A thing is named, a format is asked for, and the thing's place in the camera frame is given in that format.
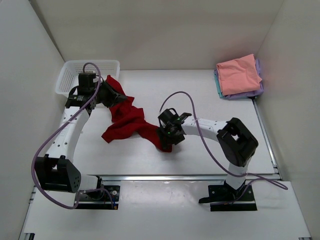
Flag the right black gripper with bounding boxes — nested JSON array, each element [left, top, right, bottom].
[[155, 125, 184, 151]]

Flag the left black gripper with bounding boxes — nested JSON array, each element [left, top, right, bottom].
[[94, 78, 128, 106]]

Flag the red t shirt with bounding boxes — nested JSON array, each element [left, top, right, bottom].
[[101, 74, 173, 153]]

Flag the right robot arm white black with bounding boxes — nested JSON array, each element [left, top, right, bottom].
[[157, 108, 259, 205]]

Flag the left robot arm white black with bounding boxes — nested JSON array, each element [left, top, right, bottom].
[[33, 72, 127, 199]]

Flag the white plastic basket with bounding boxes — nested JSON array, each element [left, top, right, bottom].
[[55, 60, 120, 97]]

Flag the folded teal t shirt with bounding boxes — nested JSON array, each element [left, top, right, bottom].
[[214, 72, 225, 99]]

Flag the folded pink t shirt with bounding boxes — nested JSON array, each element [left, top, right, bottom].
[[216, 54, 262, 96]]

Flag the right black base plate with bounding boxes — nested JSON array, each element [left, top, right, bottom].
[[198, 185, 258, 212]]

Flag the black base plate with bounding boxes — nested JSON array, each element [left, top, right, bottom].
[[198, 185, 258, 212], [76, 182, 121, 211]]

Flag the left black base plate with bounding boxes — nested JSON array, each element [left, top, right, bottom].
[[76, 182, 121, 211]]

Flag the aluminium rail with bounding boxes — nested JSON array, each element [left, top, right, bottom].
[[71, 173, 280, 183]]

